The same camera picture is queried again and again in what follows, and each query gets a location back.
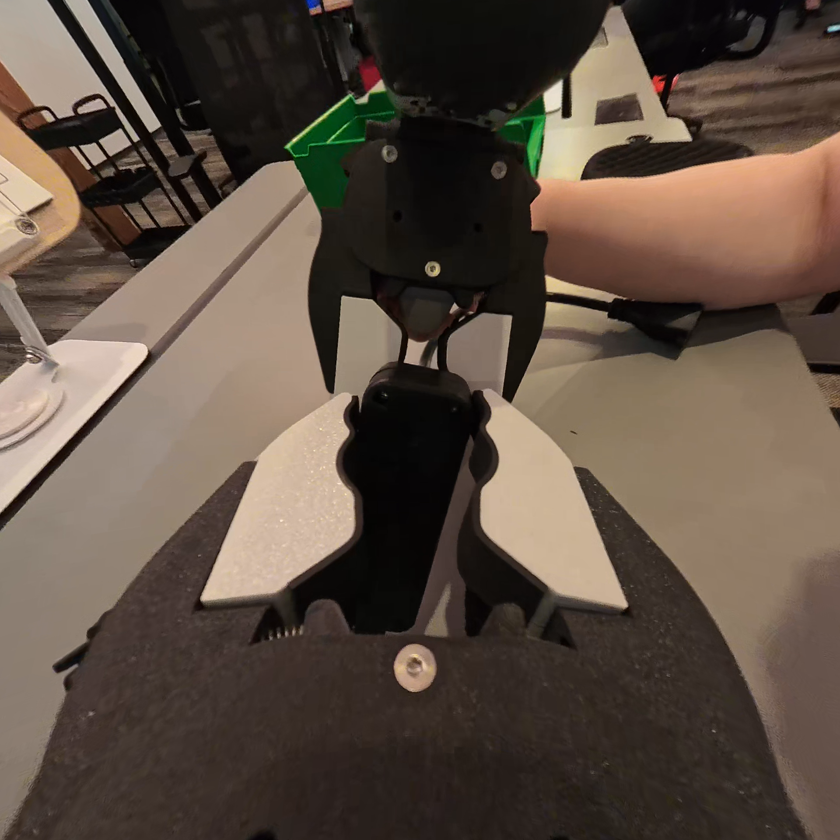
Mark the black power strip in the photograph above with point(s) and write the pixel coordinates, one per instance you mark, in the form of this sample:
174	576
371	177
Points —
407	492

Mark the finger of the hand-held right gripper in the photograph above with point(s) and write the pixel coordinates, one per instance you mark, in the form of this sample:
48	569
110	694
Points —
361	334
489	348

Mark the person's right forearm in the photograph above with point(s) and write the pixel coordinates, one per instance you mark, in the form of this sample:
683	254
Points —
689	229

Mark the black mesh partition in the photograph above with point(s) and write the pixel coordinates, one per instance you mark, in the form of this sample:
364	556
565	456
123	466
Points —
262	79

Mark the green plastic bin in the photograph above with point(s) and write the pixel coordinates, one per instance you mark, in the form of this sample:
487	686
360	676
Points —
321	164

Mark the black metal frame post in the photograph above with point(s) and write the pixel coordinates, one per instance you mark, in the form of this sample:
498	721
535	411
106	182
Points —
187	164

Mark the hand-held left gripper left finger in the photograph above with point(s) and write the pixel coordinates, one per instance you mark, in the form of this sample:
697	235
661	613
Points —
289	499

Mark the black rolling cart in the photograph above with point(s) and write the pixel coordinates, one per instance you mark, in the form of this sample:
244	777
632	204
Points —
111	190

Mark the black office chair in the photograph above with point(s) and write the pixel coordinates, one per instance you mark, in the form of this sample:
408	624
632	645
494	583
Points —
695	33

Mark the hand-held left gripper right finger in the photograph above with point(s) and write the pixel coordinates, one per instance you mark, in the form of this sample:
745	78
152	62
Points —
551	518

